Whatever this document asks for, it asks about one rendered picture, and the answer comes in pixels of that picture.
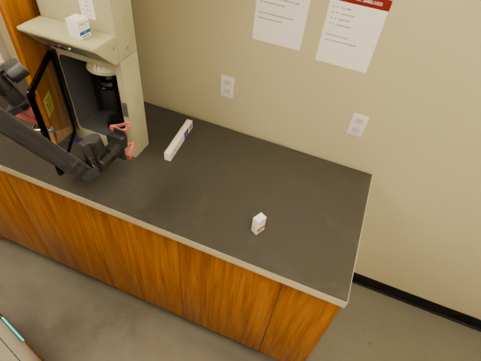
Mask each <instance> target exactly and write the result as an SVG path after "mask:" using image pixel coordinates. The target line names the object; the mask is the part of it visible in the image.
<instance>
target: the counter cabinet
mask: <svg viewBox="0 0 481 361"><path fill-rule="evenodd" d="M3 237H4V238H6V239H8V240H10V241H13V242H15V243H17V244H20V245H22V246H24V247H27V248H28V249H31V250H33V251H35V252H37V253H40V254H42V255H44V256H47V257H49V258H50V259H53V260H55V261H58V262H60V263H62V264H64V265H67V266H69V267H71V268H73V269H76V270H77V271H80V272H82V273H84V274H87V275H89V276H92V277H94V278H95V279H99V280H100V281H103V282H104V283H107V284H109V285H111V286H114V287H116V288H118V289H121V290H122V291H124V292H127V293H129V294H132V295H134V296H136V297H139V298H141V299H143V300H145V301H147V302H149V303H151V304H154V305H156V306H158V307H161V308H163V309H166V310H167V311H169V312H172V313H174V314H176V315H179V316H181V317H183V318H185V319H188V320H190V321H191V322H194V323H196V324H199V325H201V326H203V327H206V328H208V329H210V330H213V331H214V332H217V333H219V334H221V335H223V336H225V337H228V338H230V339H232V340H235V341H236V342H239V343H241V344H243V345H246V346H248V347H250V348H253V349H255V350H257V351H259V352H262V353H263V354H265V355H268V356H270V357H273V358H275V359H277V360H280V361H306V360H307V358H308V356H309V355H310V354H311V352H312V351H313V349H314V348H315V346H316V345H317V343H318V342H319V340H320V339H321V337H322V336H323V334H324V332H325V331H326V330H327V328H328V327H329V325H330V324H331V322H332V320H333V319H334V317H335V316H336V314H337V313H338V311H339V310H340V309H341V307H340V306H337V305H335V304H332V303H330V302H327V301H325V300H322V299H319V298H318V297H315V296H312V295H310V294H307V293H305V292H302V291H300V290H297V289H294V288H293V287H290V286H287V285H285V284H282V283H280V282H278V281H275V280H272V279H269V278H268V277H265V276H262V275H260V274H257V273H255V272H253V271H250V270H247V269H244V268H243V267H240V266H237V265H235V264H232V263H230V262H228V261H225V260H222V259H219V258H218V257H215V256H213V255H210V254H207V253H205V252H203V251H200V250H198V249H195V248H193V247H191V246H188V245H185V244H182V243H180V242H178V241H175V240H173V239H170V238H168V237H166V236H163V235H160V234H157V233H155V232H153V231H150V230H148V229H146V228H143V227H141V226H138V225H135V224H133V223H130V222H128V221H125V220H123V219H121V218H118V217H116V216H113V215H110V214H108V213H105V212H103V211H100V210H98V209H96V208H93V207H91V206H88V205H85V204H83V203H80V202H78V201H75V200H73V199H71V198H68V197H66V196H63V195H60V194H58V193H55V192H53V191H50V190H48V189H46V188H42V187H41V186H38V185H35V184H33V183H30V182H29V181H26V180H23V179H21V178H18V177H16V176H14V175H11V174H8V173H5V172H4V171H1V170H0V240H1V239H2V238H3ZM259 348H260V349H259Z"/></svg>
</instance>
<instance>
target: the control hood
mask: <svg viewBox="0 0 481 361"><path fill-rule="evenodd" d="M16 28H17V29H18V30H19V31H21V32H23V33H25V34H27V35H28V36H30V37H32V38H34V37H38V38H41V39H45V40H48V41H51V42H55V43H57V44H62V45H64V46H67V47H71V48H74V49H77V50H79V51H80V52H82V53H84V54H86V55H87V56H89V57H91V58H93V59H96V60H98V61H101V62H105V63H108V64H112V65H114V66H115V65H117V64H119V63H120V60H119V55H118V51H117V43H116V38H115V37H114V36H111V35H108V34H104V33H101V32H96V31H94V30H90V31H91V34H92V35H90V36H88V37H86V38H85V39H83V40H79V39H75V38H74V37H70V36H69V32H68V29H67V24H66V22H63V21H58V20H56V19H51V18H48V17H45V16H41V15H40V16H38V17H36V18H33V19H31V20H29V21H27V22H24V23H23V24H20V25H19V26H17V27H16ZM33 36H34V37H33ZM34 39H36V38H34ZM36 40H37V41H39V42H41V41H40V40H38V39H36ZM41 43H43V42H41ZM43 44H45V43H43ZM47 45H48V44H47Z"/></svg>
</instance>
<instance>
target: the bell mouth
mask: <svg viewBox="0 0 481 361"><path fill-rule="evenodd" d="M86 68H87V70H88V71H89V72H91V73H92V74H96V75H99V76H114V75H116V74H115V72H114V71H113V70H111V69H108V68H105V67H101V66H98V65H95V64H91V63H89V62H87V64H86Z"/></svg>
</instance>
